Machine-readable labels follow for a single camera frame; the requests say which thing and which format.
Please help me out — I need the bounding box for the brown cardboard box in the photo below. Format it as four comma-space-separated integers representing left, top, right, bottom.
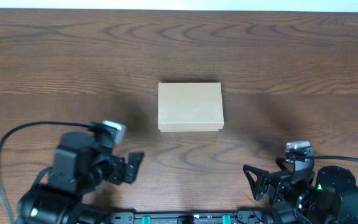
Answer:
158, 82, 224, 132

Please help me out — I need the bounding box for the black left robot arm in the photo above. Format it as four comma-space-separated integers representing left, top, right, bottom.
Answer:
17, 120, 144, 224

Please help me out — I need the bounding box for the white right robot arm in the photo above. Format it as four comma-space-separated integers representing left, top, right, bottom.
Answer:
243, 141, 358, 223

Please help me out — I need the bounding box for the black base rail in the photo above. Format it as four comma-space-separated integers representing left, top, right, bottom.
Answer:
109, 210, 275, 224

